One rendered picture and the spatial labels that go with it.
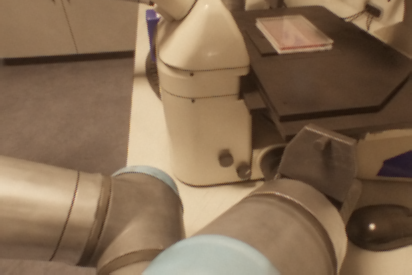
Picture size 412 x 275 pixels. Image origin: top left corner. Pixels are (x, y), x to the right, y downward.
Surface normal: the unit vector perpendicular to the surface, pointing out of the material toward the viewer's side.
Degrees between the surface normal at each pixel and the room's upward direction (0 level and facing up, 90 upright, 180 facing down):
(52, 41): 90
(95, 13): 90
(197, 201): 0
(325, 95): 0
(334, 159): 65
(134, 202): 34
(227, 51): 86
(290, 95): 0
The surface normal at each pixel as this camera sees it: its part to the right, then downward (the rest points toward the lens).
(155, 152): -0.02, -0.80
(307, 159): -0.55, 0.11
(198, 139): 0.02, 0.60
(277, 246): 0.46, -0.78
